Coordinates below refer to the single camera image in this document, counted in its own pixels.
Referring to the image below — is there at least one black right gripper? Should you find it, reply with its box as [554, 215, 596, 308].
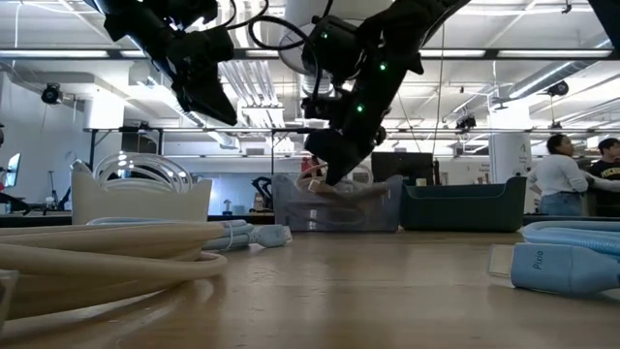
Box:
[303, 122, 389, 188]

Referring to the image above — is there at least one white HDMI cable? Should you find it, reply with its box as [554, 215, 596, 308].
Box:
[92, 150, 196, 195]

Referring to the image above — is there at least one black monitor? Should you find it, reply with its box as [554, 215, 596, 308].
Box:
[370, 151, 435, 186]

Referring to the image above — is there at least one smoky clear plastic bin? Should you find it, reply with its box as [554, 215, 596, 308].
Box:
[271, 174, 405, 234]

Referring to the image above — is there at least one white plastic bin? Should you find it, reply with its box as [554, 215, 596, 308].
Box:
[70, 161, 214, 226]

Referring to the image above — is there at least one white pillar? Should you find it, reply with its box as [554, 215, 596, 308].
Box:
[488, 103, 534, 185]

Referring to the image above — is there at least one blue coiled HDMI cable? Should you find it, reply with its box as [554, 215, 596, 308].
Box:
[487, 219, 620, 299]
[86, 217, 295, 254]

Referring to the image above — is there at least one black aluminium table frame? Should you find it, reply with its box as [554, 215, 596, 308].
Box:
[0, 211, 620, 230]

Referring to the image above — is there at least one person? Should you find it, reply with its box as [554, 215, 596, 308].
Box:
[526, 133, 595, 217]
[584, 137, 620, 207]

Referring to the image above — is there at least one beige coiled HDMI cable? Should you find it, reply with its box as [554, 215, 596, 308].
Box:
[0, 221, 230, 322]

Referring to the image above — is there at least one dark teal plastic bin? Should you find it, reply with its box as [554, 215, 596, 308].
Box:
[399, 175, 529, 234]

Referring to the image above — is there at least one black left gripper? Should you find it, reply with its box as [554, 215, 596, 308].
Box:
[153, 25, 239, 128]

